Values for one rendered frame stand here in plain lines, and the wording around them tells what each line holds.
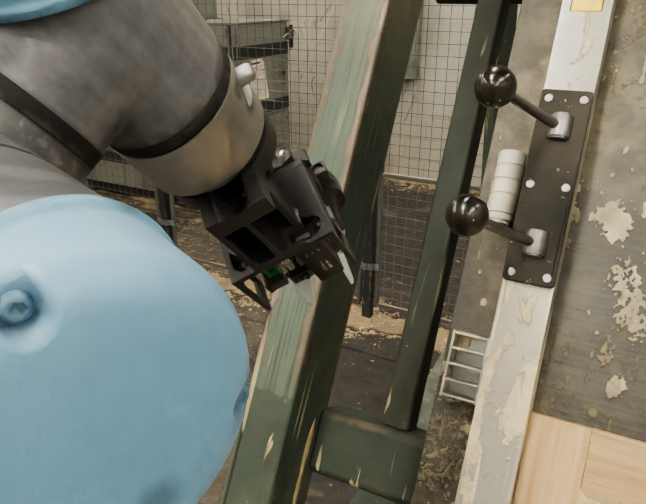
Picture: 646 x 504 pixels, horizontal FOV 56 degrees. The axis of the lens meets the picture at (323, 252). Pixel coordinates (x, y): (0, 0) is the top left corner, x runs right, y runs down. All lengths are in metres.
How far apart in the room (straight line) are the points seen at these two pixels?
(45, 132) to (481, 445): 0.51
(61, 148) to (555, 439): 0.53
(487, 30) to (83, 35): 0.65
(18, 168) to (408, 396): 0.63
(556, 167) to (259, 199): 0.39
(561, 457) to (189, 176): 0.47
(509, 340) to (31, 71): 0.50
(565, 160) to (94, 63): 0.49
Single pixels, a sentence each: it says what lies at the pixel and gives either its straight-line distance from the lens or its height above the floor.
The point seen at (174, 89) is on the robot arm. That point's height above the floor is 1.58.
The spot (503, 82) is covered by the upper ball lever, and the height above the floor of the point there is 1.55.
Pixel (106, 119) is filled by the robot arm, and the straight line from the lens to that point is 0.26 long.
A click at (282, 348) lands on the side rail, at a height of 1.25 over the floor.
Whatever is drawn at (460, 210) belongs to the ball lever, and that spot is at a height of 1.45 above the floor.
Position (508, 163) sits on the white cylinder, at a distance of 0.68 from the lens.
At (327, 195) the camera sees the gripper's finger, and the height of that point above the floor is 1.49.
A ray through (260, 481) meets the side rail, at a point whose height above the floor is 1.13.
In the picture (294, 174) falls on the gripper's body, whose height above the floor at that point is 1.52.
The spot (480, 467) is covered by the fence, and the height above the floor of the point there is 1.20.
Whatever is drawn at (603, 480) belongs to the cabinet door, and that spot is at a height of 1.20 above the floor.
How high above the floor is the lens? 1.62
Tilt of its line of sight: 23 degrees down
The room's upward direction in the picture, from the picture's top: straight up
